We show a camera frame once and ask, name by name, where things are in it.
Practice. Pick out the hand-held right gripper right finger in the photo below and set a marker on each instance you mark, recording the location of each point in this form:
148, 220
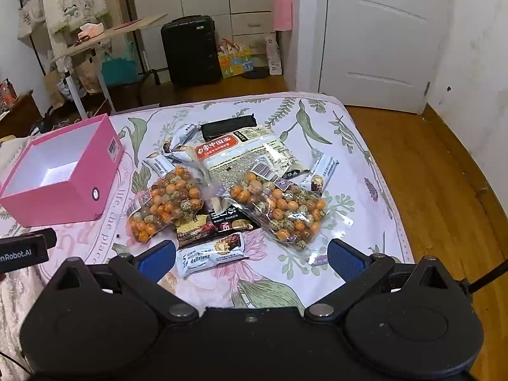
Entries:
346, 262

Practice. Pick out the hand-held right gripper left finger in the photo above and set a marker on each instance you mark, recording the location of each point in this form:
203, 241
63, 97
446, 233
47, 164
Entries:
156, 262

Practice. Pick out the black cracker packet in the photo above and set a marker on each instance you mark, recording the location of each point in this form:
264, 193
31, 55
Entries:
232, 218
194, 232

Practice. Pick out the clear bag of coated nuts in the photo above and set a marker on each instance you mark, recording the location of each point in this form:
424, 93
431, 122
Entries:
170, 202
278, 210

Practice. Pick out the pink cardboard box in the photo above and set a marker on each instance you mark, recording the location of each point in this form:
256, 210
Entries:
79, 192

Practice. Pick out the small white snack packet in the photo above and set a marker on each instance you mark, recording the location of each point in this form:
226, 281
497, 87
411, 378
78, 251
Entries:
320, 260

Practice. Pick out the wide white snack packet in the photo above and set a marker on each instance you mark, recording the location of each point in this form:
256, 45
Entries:
212, 254

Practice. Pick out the white snack bar packet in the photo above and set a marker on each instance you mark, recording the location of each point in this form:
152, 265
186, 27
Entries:
158, 165
323, 168
188, 131
176, 151

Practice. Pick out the wooden nightstand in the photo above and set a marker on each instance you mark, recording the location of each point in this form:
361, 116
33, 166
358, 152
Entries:
18, 115

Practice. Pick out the beige noodle packet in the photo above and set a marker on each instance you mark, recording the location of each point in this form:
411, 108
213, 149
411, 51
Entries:
246, 154

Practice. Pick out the black flat pouch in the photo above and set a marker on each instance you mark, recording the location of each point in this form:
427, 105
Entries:
227, 127

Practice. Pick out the printed fabric bag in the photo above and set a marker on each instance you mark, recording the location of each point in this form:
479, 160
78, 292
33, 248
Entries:
81, 77

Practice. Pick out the teal shopping bag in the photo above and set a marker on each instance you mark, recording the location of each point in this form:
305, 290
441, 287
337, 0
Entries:
119, 67

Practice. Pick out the black round floor object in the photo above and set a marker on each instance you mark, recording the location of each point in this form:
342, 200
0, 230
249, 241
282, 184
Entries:
255, 74

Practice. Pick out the black suitcase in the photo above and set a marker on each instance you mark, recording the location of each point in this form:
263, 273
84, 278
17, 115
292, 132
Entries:
190, 51

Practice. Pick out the colourful cardboard box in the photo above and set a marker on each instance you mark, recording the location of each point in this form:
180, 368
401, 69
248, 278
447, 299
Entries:
235, 63

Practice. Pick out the black clothes rack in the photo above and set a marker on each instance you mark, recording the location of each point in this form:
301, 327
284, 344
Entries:
27, 35

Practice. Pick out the white paper bag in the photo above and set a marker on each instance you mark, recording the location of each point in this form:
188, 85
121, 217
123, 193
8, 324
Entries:
274, 57

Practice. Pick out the white door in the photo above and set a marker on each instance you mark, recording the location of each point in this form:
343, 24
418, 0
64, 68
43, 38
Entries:
381, 35

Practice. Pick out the pink cloth item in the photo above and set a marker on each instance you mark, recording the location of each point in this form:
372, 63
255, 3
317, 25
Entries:
90, 31

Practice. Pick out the wooden folding table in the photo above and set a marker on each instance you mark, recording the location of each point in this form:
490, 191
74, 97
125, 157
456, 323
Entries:
119, 29

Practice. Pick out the beige tote bag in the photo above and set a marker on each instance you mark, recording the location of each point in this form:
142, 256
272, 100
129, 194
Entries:
31, 16

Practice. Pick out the white knitted cardigan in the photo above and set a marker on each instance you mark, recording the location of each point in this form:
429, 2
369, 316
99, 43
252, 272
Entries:
71, 4

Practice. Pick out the pink gift bag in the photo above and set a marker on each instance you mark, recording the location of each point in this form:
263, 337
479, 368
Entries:
283, 10

